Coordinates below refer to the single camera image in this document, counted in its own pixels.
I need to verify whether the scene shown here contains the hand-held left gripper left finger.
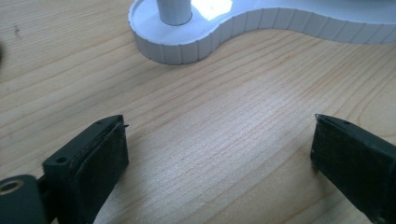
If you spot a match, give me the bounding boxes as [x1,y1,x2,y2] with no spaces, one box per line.
[42,114,131,224]

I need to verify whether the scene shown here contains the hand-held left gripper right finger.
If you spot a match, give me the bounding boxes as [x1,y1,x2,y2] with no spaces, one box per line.
[309,113,396,224]

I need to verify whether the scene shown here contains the white ribbed plastic base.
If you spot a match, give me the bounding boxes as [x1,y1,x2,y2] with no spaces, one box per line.
[128,0,396,66]

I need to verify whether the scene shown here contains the white plastic post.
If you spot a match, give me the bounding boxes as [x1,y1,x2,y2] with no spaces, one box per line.
[156,0,193,27]

